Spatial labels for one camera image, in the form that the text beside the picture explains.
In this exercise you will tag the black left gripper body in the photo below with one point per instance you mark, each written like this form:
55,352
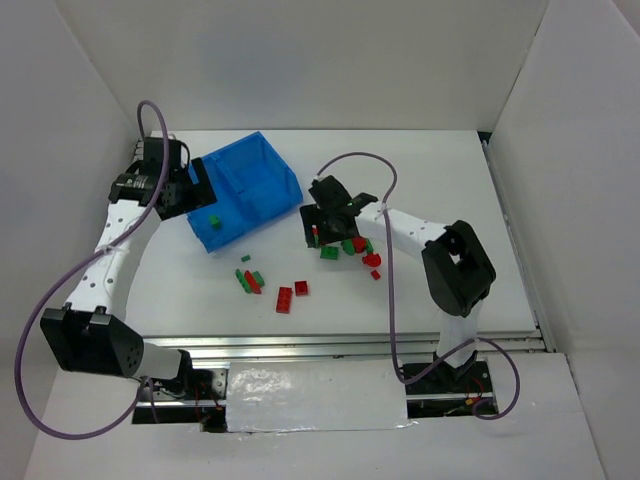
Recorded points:
201,182

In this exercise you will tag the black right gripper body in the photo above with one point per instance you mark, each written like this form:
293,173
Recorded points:
310,228

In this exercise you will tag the small green lego brick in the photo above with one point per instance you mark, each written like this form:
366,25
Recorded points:
215,222

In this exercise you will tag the green square lego brick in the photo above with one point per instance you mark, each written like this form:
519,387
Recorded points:
328,252

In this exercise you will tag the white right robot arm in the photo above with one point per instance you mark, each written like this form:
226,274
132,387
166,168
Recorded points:
459,274

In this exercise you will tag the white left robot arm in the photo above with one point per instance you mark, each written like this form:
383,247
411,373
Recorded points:
88,334

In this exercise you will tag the red green rounded lego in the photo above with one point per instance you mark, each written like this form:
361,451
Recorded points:
312,237

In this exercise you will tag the large red green lego assembly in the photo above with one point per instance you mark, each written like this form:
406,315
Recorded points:
357,245

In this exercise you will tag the blue plastic divided bin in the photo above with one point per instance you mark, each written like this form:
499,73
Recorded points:
253,186

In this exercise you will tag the red round lego piece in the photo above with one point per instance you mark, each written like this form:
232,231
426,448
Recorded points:
372,260

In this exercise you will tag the red square lego brick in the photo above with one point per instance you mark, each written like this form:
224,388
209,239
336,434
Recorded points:
301,288

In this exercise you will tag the long green lego plate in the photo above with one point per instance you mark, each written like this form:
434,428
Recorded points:
242,280

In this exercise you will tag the green numbered lego brick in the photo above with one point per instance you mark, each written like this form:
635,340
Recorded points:
259,278

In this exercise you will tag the red two by four lego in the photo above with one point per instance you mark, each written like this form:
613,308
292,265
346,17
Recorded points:
284,300

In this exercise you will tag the red rounded lego brick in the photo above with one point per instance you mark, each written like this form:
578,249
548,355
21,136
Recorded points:
253,283

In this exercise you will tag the silver foil tape sheet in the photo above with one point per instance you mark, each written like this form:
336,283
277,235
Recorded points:
336,395

